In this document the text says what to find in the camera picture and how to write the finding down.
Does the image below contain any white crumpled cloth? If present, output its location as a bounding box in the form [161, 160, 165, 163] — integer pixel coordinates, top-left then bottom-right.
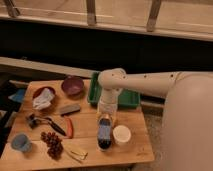
[33, 88, 55, 110]

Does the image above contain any blue plastic cup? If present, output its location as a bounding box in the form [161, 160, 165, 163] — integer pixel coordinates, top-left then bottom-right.
[11, 133, 32, 152]

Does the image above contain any black handled brush tool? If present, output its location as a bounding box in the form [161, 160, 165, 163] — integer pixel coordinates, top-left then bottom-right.
[26, 114, 66, 136]

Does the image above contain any green plastic tray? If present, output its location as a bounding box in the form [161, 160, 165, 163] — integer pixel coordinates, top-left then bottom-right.
[87, 72, 141, 109]

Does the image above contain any purple bowl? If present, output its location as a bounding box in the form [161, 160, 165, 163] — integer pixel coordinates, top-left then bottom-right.
[61, 76, 84, 96]

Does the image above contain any white cup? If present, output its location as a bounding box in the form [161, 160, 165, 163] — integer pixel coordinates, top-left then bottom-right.
[113, 125, 131, 145]

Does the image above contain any metal cup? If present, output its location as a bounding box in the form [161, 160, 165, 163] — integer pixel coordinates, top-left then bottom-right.
[98, 140, 112, 151]

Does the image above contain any yellow banana peel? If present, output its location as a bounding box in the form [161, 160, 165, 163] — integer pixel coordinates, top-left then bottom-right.
[65, 149, 87, 163]

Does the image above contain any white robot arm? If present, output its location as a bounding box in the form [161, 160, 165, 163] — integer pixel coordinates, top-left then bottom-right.
[98, 68, 213, 171]

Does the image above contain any blue sponge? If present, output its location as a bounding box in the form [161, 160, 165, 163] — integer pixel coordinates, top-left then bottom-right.
[100, 118, 110, 140]

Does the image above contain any bunch of red grapes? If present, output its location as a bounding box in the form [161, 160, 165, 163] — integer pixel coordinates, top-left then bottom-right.
[41, 132, 63, 160]

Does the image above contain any grey eraser block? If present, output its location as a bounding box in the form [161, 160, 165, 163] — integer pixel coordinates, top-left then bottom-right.
[59, 104, 81, 116]

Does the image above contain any blue cloth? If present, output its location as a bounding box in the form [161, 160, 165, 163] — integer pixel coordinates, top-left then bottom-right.
[9, 89, 26, 103]

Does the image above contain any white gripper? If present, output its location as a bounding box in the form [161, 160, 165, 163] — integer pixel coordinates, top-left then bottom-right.
[97, 89, 119, 147]

